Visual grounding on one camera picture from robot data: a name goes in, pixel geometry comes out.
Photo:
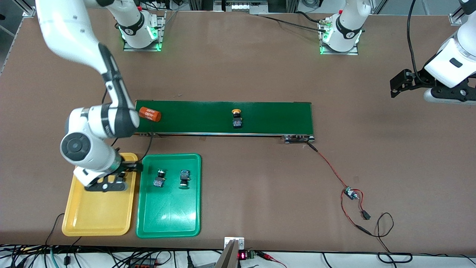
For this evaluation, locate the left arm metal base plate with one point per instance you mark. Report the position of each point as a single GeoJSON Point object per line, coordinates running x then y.
{"type": "Point", "coordinates": [353, 53]}

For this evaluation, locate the yellow push button switch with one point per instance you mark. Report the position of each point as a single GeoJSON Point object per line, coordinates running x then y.
{"type": "Point", "coordinates": [237, 120]}
{"type": "Point", "coordinates": [122, 176]}

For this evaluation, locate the green belt conveyor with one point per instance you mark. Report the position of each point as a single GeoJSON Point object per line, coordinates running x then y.
{"type": "Point", "coordinates": [193, 119]}

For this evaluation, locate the red alligator clip lead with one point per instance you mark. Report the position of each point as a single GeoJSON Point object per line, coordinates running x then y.
{"type": "Point", "coordinates": [269, 257]}

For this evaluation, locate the small black connector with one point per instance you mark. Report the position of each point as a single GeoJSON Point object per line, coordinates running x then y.
{"type": "Point", "coordinates": [365, 215]}

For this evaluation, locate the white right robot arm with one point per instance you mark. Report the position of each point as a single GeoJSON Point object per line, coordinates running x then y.
{"type": "Point", "coordinates": [67, 33]}

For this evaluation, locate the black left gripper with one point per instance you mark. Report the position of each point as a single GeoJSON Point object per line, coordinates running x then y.
{"type": "Point", "coordinates": [418, 79]}

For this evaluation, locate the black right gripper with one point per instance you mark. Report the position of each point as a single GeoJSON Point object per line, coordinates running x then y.
{"type": "Point", "coordinates": [129, 167]}

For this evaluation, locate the red and black power strip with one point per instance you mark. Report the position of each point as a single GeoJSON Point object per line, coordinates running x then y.
{"type": "Point", "coordinates": [143, 262]}

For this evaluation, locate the yellow plastic tray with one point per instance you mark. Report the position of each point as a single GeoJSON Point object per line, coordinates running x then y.
{"type": "Point", "coordinates": [96, 216]}

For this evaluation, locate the black barrel power plug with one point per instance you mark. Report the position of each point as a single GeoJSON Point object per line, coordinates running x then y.
{"type": "Point", "coordinates": [312, 146]}

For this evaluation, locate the aluminium frame post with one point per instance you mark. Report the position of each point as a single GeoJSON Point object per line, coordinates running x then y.
{"type": "Point", "coordinates": [26, 11]}
{"type": "Point", "coordinates": [455, 20]}

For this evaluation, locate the red LED display module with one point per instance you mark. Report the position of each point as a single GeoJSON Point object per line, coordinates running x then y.
{"type": "Point", "coordinates": [243, 255]}

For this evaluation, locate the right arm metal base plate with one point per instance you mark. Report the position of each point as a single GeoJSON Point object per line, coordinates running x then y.
{"type": "Point", "coordinates": [161, 46]}

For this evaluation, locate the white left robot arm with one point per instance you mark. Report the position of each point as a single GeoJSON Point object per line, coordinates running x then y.
{"type": "Point", "coordinates": [452, 63]}

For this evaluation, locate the green push button switch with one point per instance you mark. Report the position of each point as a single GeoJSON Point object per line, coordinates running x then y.
{"type": "Point", "coordinates": [185, 178]}
{"type": "Point", "coordinates": [159, 178]}

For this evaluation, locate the aluminium camera stand bracket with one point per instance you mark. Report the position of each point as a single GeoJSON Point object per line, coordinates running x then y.
{"type": "Point", "coordinates": [230, 253]}

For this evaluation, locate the background metal equipment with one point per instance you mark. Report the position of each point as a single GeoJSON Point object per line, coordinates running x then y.
{"type": "Point", "coordinates": [241, 5]}

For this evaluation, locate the small motor controller board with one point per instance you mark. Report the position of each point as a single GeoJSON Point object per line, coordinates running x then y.
{"type": "Point", "coordinates": [350, 193]}

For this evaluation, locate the orange cylinder with white print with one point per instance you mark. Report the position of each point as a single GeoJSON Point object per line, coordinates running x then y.
{"type": "Point", "coordinates": [150, 114]}

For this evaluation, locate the green plastic tray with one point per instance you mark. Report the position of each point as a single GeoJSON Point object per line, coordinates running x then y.
{"type": "Point", "coordinates": [169, 216]}

